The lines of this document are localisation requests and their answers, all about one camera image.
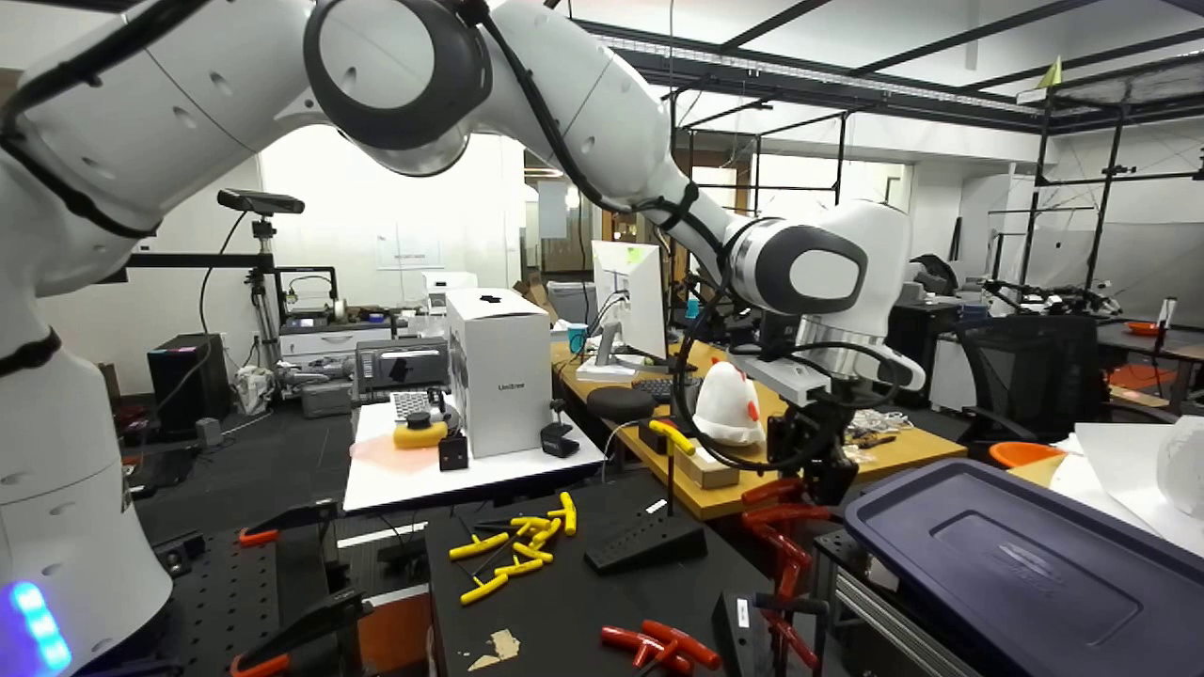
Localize yellow T-handle hex key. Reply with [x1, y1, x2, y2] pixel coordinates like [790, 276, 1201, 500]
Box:
[638, 419, 698, 519]

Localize clear plastic bag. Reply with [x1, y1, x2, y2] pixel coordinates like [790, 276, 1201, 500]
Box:
[858, 408, 905, 453]

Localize aluminium frame rail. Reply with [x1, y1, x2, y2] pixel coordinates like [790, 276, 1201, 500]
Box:
[805, 522, 970, 677]

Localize black speaker box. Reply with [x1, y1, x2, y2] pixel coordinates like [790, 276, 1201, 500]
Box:
[148, 331, 233, 439]

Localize white cone-shaped object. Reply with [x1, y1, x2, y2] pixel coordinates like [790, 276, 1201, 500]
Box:
[687, 359, 768, 453]

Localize orange tray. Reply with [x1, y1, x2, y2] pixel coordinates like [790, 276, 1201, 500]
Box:
[1102, 362, 1180, 400]

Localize small black block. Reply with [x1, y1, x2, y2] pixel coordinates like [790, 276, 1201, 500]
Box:
[435, 425, 475, 475]

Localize black stereo camera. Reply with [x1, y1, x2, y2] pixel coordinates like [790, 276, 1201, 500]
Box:
[213, 186, 308, 220]

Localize white foam board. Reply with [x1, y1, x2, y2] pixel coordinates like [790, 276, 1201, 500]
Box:
[337, 400, 608, 514]

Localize grey camera box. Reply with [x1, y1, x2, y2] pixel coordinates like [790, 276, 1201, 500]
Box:
[353, 335, 450, 404]

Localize small grey box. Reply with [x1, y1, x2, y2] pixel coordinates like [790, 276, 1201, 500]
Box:
[297, 375, 356, 420]

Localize black orange bar clamp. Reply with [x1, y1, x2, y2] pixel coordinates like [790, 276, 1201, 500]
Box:
[224, 588, 367, 677]
[233, 497, 345, 554]

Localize purple plastic bin lid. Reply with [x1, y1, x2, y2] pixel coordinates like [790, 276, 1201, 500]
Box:
[841, 456, 1204, 677]

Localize wooden block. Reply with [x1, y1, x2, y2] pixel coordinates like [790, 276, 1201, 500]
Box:
[682, 439, 743, 492]

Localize orange bowl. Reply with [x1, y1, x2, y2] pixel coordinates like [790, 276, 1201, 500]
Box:
[984, 439, 1069, 475]

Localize black metal cage frame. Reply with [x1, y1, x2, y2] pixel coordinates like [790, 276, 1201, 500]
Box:
[661, 87, 858, 242]

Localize black mesh chair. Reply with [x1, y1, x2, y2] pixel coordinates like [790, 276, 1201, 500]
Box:
[955, 310, 1112, 443]

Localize grey metal cup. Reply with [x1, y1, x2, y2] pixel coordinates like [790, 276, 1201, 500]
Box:
[671, 372, 707, 438]

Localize small white box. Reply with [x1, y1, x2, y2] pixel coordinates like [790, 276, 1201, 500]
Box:
[416, 267, 480, 317]

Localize orange box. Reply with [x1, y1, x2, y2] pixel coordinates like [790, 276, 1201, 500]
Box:
[353, 596, 435, 675]

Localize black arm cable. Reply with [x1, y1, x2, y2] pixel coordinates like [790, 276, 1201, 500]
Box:
[465, 0, 832, 482]

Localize yellow round object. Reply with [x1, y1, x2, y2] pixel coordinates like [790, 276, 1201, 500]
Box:
[390, 409, 450, 456]

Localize pale tape scrap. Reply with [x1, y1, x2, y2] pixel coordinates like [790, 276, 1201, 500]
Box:
[465, 628, 523, 677]

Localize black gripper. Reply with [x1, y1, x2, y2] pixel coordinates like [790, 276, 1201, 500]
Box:
[763, 395, 870, 510]

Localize black round pouch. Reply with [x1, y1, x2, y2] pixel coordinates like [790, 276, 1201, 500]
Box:
[584, 384, 674, 425]

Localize small black framed screen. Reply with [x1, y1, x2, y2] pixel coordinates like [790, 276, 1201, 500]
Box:
[274, 262, 343, 331]

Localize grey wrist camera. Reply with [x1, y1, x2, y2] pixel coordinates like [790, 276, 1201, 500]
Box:
[731, 351, 836, 408]

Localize white rectangular box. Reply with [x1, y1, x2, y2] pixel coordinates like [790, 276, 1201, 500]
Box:
[445, 285, 555, 463]

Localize black metal rack frame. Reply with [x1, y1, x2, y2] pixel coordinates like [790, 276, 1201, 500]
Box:
[1012, 53, 1204, 305]

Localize white plastic sheet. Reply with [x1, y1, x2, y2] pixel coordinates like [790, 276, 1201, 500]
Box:
[1051, 415, 1204, 559]

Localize computer monitor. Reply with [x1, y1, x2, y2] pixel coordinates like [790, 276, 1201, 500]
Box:
[575, 238, 671, 389]

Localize black tripod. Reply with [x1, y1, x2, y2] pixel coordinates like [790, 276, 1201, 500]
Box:
[239, 215, 294, 389]

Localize small orange hex key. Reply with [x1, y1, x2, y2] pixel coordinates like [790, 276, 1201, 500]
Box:
[642, 642, 696, 677]

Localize black cabinet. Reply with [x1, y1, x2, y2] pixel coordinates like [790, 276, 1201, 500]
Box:
[919, 296, 970, 409]

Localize silver metal bar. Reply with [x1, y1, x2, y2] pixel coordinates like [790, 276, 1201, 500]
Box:
[335, 519, 432, 556]

